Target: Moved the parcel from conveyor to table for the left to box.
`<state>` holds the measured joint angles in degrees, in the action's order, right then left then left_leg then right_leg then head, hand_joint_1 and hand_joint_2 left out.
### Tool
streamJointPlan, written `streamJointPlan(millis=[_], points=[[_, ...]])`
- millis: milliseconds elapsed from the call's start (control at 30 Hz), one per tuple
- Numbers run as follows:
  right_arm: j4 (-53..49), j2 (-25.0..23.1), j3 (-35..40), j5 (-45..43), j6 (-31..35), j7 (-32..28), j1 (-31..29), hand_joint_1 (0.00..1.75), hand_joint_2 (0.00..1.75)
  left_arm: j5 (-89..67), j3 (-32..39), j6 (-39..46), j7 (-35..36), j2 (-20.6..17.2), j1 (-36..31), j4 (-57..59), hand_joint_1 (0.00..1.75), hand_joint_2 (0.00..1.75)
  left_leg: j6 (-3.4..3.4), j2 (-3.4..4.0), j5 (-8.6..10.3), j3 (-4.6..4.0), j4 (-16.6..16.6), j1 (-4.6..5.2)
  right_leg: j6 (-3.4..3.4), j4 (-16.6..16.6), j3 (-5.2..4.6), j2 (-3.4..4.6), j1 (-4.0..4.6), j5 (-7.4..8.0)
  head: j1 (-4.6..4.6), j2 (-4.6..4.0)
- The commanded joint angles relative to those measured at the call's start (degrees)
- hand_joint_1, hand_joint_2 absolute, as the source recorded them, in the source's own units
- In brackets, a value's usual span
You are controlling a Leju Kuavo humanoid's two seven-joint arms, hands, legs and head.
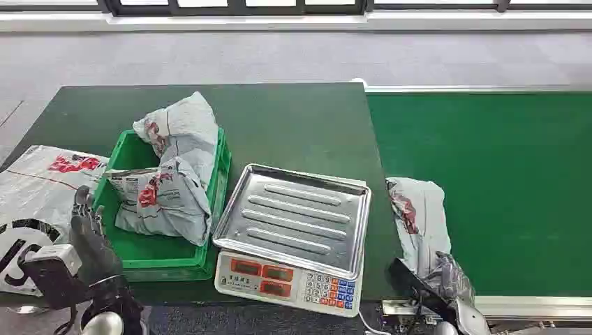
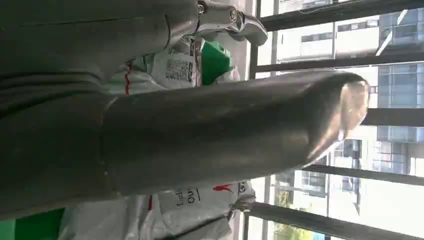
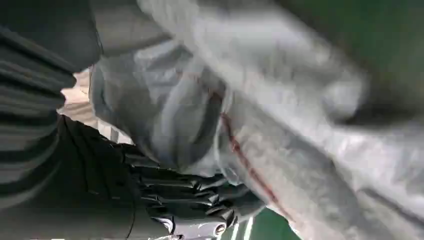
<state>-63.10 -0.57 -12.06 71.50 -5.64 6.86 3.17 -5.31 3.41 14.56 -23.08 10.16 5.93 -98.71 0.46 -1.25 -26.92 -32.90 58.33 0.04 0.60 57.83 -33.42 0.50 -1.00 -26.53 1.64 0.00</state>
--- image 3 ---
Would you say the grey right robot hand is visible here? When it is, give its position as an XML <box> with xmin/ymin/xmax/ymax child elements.
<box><xmin>0</xmin><ymin>0</ymin><xmax>267</xmax><ymax>240</ymax></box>

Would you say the ribbed grey right arm sleeve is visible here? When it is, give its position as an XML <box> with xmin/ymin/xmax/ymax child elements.
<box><xmin>0</xmin><ymin>27</ymin><xmax>77</xmax><ymax>210</ymax></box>

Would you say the thin black cable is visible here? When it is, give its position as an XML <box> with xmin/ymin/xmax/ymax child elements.
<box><xmin>125</xmin><ymin>185</ymin><xmax>137</xmax><ymax>240</ymax></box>

